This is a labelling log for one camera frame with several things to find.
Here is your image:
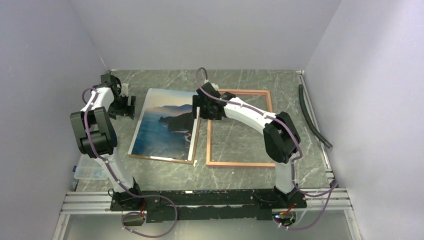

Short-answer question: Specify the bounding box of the seascape photo print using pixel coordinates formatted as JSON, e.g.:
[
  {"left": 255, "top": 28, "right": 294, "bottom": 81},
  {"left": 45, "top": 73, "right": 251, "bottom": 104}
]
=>
[{"left": 128, "top": 88, "right": 200, "bottom": 165}]

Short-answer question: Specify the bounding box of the clear plastic screw box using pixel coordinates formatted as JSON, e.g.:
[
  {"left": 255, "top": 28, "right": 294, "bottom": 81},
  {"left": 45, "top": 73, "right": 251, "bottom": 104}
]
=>
[{"left": 73, "top": 154, "right": 109, "bottom": 181}]

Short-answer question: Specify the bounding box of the brown backing board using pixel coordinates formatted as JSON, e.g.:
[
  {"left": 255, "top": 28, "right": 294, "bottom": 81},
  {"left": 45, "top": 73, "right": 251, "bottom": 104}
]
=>
[{"left": 128, "top": 112, "right": 199, "bottom": 165}]

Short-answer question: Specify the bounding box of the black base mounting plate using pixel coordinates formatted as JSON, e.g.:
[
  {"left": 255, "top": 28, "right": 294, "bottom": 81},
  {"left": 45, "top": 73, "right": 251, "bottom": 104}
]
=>
[{"left": 109, "top": 188, "right": 307, "bottom": 223}]

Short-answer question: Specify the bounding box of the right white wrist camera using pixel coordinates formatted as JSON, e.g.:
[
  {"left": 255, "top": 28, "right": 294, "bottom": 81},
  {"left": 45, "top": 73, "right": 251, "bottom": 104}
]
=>
[{"left": 207, "top": 82, "right": 219, "bottom": 91}]

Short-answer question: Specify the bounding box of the black foam tube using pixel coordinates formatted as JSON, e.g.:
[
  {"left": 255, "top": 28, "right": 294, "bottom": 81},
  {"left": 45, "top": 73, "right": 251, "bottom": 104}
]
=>
[{"left": 298, "top": 84, "right": 333, "bottom": 149}]

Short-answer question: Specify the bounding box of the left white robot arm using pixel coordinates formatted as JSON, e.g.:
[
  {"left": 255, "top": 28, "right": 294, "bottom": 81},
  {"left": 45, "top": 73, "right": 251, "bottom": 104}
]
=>
[{"left": 70, "top": 73, "right": 144, "bottom": 210}]

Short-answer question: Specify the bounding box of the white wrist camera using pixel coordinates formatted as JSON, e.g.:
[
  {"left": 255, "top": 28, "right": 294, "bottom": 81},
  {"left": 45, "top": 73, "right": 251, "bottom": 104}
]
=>
[
  {"left": 120, "top": 83, "right": 130, "bottom": 97},
  {"left": 207, "top": 82, "right": 219, "bottom": 91}
]

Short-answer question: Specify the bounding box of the pink wooden picture frame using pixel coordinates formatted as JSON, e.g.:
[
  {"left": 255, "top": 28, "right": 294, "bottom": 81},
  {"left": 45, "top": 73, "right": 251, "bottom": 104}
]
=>
[{"left": 206, "top": 89, "right": 275, "bottom": 168}]

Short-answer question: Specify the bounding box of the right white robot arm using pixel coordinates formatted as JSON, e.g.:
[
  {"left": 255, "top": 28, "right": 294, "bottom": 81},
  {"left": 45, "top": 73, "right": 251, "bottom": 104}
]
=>
[{"left": 192, "top": 82, "right": 302, "bottom": 208}]

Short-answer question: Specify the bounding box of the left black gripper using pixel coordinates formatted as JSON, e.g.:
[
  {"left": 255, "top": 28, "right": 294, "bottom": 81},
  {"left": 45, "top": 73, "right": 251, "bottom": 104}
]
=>
[{"left": 107, "top": 94, "right": 136, "bottom": 120}]

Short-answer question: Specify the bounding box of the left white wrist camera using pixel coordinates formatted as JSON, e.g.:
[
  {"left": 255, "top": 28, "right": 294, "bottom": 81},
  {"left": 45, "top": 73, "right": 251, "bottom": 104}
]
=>
[{"left": 120, "top": 83, "right": 130, "bottom": 97}]

